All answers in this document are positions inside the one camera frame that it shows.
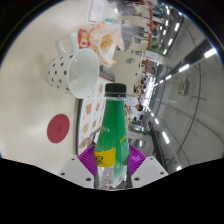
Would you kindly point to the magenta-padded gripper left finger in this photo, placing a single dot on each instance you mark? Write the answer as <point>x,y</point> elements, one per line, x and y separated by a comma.
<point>75,170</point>

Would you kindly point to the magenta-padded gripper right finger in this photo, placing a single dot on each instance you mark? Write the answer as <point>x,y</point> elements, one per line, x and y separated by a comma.
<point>148,170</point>

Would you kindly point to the green-labelled clear drink bottle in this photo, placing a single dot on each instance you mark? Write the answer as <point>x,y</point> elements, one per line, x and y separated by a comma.
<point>111,133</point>

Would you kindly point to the flat round red coaster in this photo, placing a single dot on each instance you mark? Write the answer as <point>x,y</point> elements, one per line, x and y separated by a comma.
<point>58,128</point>

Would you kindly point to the crumpled white napkin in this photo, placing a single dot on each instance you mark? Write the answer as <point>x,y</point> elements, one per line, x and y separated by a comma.
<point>131,101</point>

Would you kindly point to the ceiling air conditioner unit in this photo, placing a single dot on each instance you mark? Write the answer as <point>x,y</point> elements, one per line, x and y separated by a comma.
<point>183,86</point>

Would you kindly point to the white polka-dot mug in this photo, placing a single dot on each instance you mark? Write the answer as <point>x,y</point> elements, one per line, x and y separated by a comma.
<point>63,71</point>

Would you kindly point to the beige wooden chair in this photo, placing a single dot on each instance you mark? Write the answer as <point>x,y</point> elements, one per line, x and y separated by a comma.
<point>128,71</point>

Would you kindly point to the red snack packet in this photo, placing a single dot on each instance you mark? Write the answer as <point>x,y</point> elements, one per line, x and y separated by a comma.
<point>83,38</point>

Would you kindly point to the clear bag with fried food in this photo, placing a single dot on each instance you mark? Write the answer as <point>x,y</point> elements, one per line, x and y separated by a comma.
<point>106,41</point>

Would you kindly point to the group of ceiling lights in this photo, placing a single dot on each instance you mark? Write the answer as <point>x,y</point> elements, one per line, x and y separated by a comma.
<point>210,52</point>

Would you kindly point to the group of beige chairs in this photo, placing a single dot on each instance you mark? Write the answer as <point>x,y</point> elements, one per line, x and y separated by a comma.
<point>141,23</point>

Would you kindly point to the white paper slip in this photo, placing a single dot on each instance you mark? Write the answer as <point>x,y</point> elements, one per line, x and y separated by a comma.
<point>97,10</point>

